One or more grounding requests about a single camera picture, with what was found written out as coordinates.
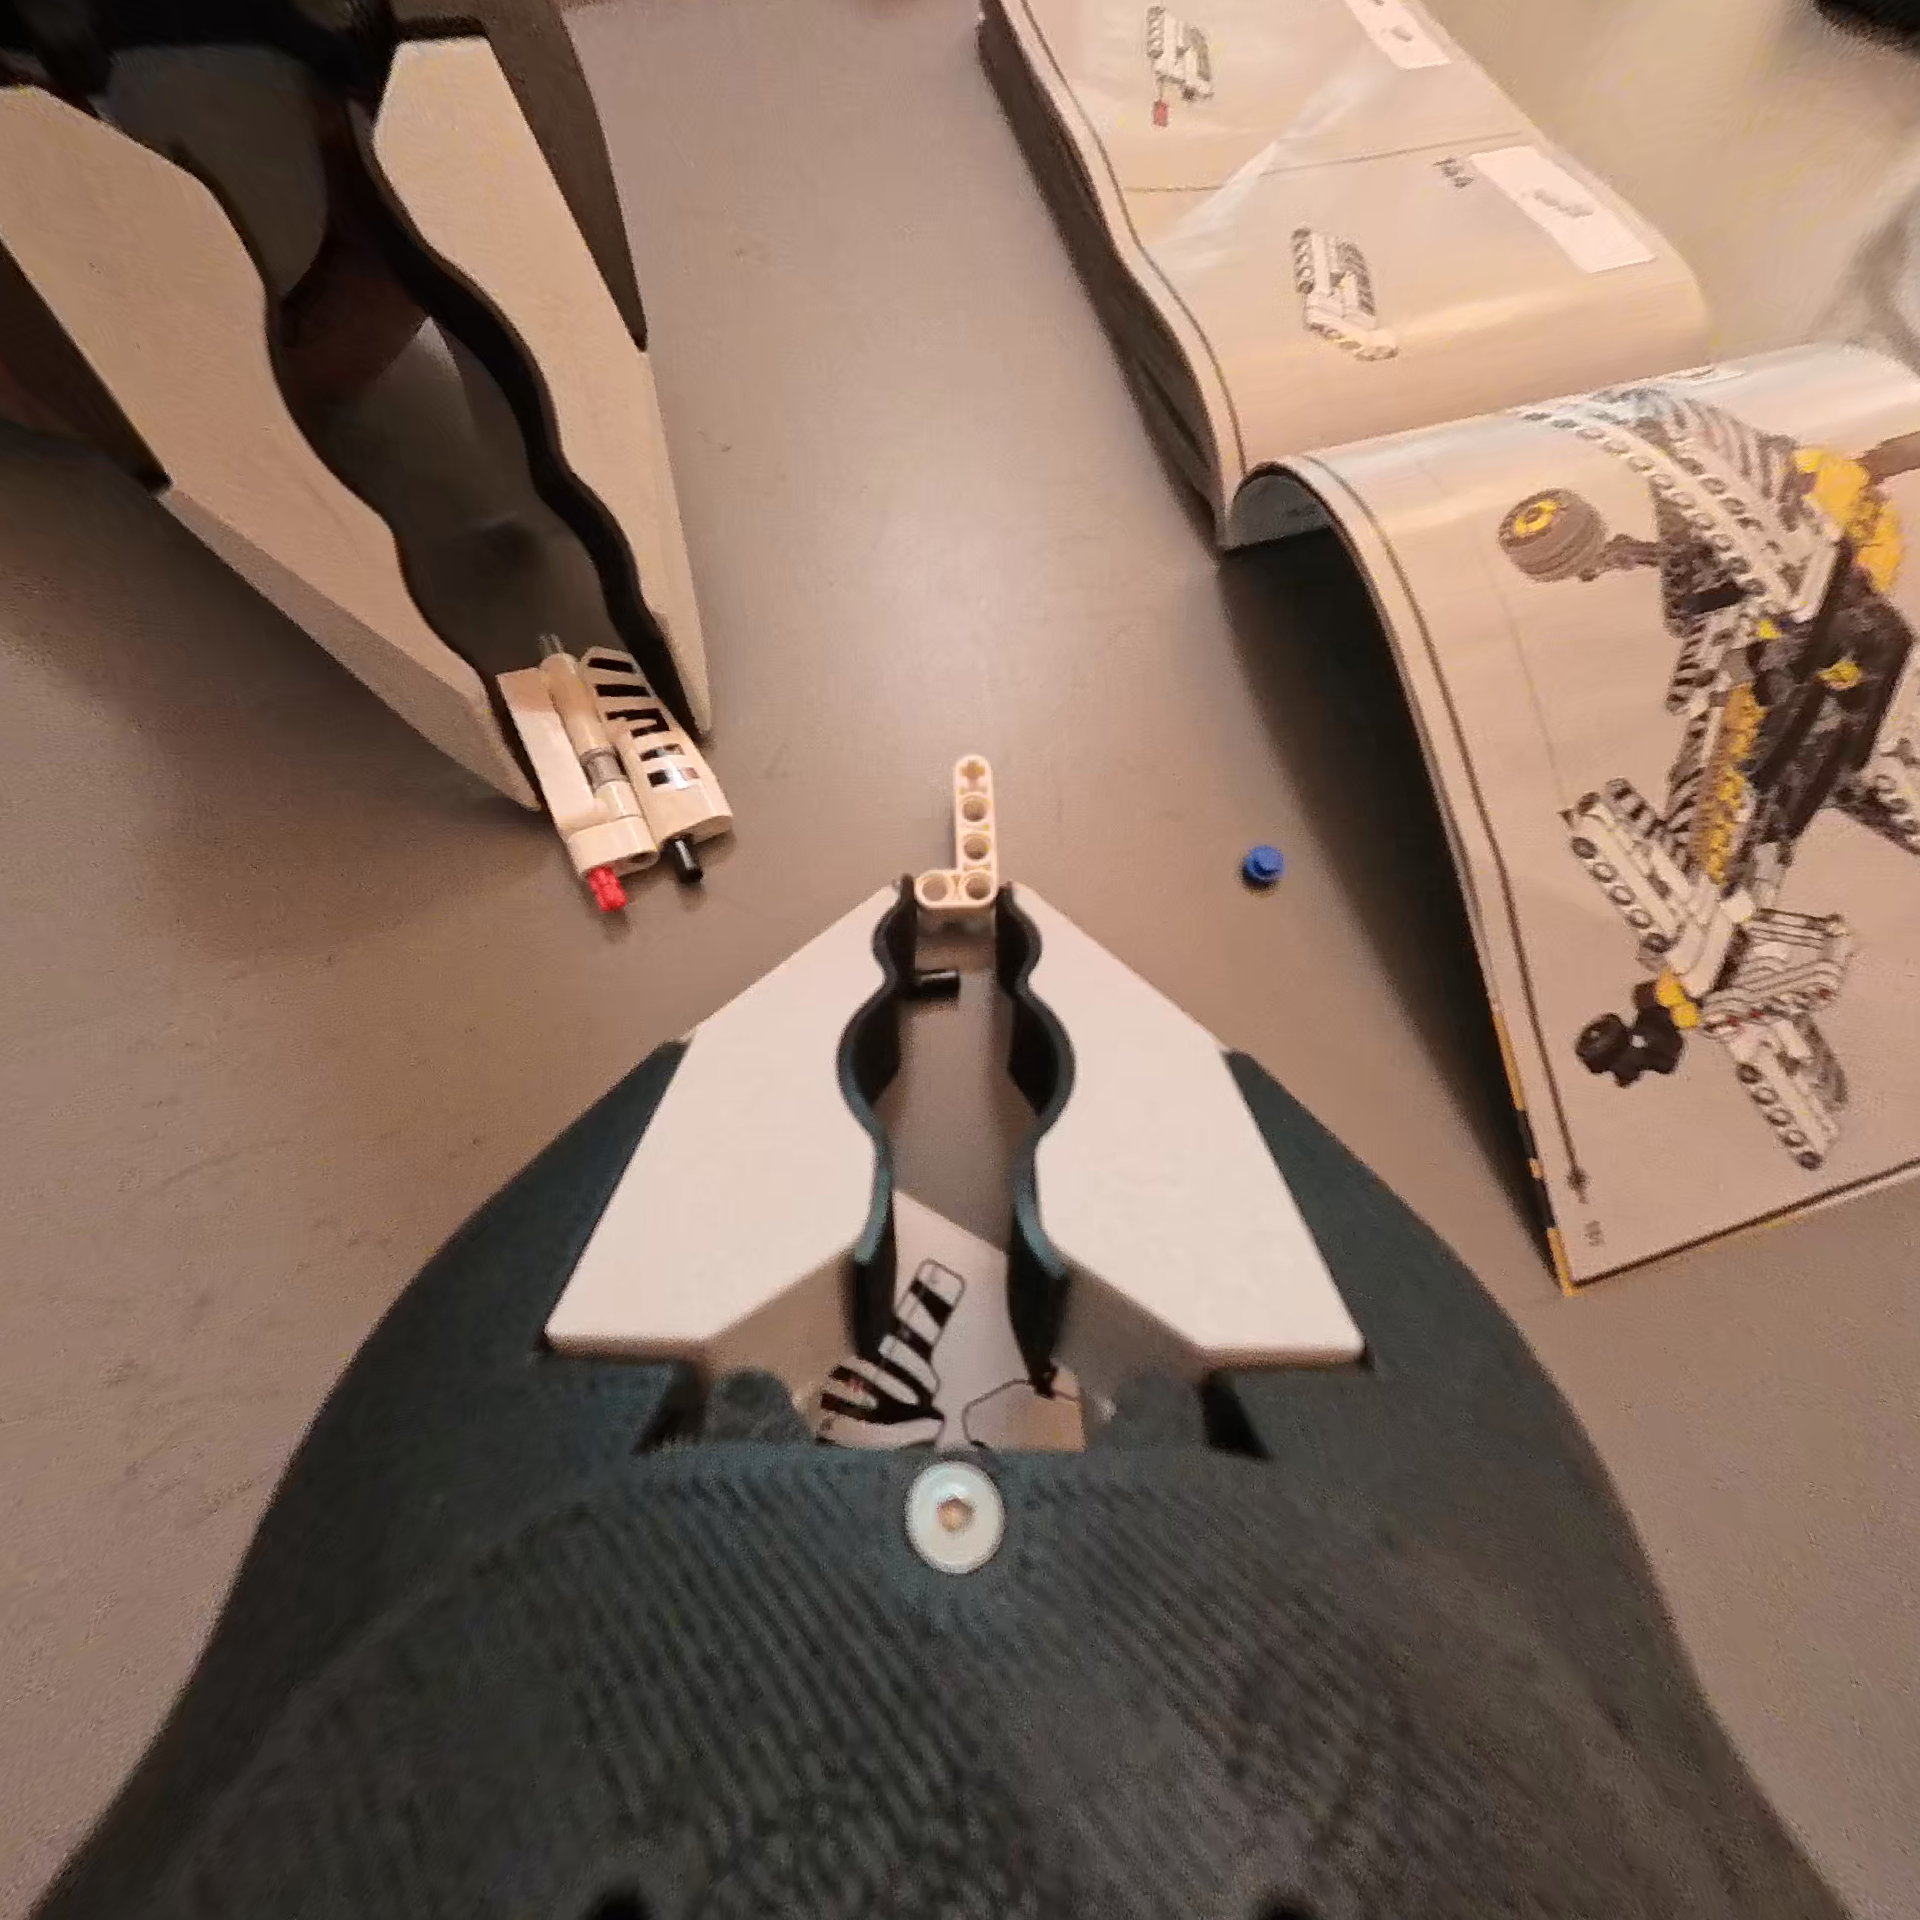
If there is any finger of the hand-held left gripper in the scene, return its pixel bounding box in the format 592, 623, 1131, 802
0, 76, 548, 812
356, 40, 713, 741

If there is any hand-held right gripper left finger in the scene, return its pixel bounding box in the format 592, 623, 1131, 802
545, 880, 923, 1420

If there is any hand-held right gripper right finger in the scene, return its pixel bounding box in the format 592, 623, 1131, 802
1005, 883, 1369, 1420

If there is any white L-shaped lego beam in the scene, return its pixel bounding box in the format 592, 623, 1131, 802
912, 752, 1010, 914

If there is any white striped lego assembly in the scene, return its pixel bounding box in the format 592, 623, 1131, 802
497, 637, 737, 910

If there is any open lego instruction booklet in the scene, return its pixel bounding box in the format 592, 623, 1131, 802
978, 0, 1920, 1296

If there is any zebra striped sticker sheet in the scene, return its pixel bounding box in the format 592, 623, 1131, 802
817, 1199, 1089, 1450

